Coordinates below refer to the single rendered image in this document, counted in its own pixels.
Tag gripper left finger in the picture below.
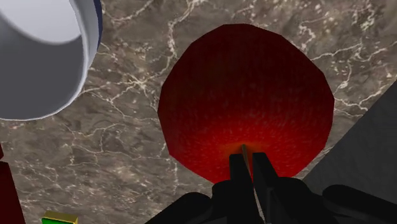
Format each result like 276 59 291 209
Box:
145 153 265 224

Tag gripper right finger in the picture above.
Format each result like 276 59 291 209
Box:
251 151 397 224

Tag red apple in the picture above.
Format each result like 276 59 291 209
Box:
157 23 336 185

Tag green and yellow block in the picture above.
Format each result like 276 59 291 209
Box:
41 210 79 224

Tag dark red box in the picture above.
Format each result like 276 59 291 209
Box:
0 143 27 224

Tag white bowl with blue outside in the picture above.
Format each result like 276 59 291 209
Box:
0 0 104 122

